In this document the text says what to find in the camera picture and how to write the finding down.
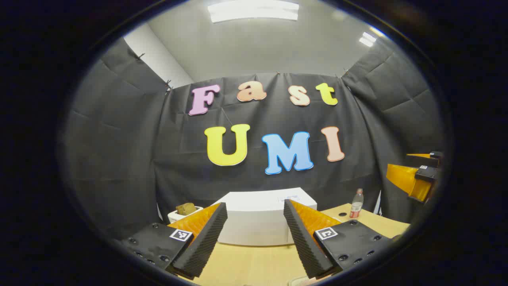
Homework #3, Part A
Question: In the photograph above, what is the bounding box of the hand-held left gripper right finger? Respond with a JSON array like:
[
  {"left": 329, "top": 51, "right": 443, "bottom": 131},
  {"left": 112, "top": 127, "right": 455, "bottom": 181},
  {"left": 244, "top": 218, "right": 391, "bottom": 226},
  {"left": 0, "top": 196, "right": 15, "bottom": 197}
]
[{"left": 283, "top": 199, "right": 393, "bottom": 279}]

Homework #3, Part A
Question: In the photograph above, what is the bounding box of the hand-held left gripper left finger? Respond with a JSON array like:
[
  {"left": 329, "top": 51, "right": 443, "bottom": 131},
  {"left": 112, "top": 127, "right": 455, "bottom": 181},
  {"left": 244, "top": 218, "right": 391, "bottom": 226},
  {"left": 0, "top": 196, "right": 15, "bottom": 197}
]
[{"left": 119, "top": 202, "right": 229, "bottom": 280}]

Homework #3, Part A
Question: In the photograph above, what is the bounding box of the white microwave oven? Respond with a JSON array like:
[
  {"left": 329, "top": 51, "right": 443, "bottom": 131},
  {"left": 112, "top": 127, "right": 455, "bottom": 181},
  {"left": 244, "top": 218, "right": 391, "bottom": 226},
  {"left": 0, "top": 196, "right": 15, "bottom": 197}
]
[{"left": 210, "top": 187, "right": 318, "bottom": 247}]

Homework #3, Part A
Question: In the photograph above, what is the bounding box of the clear bottle with red label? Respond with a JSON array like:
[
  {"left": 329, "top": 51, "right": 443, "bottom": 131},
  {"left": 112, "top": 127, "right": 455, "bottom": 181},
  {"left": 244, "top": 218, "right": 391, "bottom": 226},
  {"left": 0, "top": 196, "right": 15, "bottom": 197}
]
[{"left": 349, "top": 188, "right": 364, "bottom": 220}]

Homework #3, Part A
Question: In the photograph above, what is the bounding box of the small ceiling light panel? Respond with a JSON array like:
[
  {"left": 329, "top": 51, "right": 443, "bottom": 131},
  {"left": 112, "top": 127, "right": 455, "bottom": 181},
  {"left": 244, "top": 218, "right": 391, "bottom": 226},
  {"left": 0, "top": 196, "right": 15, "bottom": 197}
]
[{"left": 358, "top": 31, "right": 377, "bottom": 48}]

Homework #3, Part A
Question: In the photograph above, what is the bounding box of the large ceiling light panel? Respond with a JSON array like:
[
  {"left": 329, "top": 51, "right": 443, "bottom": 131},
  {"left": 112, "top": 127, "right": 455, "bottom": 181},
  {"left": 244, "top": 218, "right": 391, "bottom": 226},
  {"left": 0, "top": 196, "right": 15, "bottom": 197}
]
[{"left": 207, "top": 0, "right": 300, "bottom": 23}]

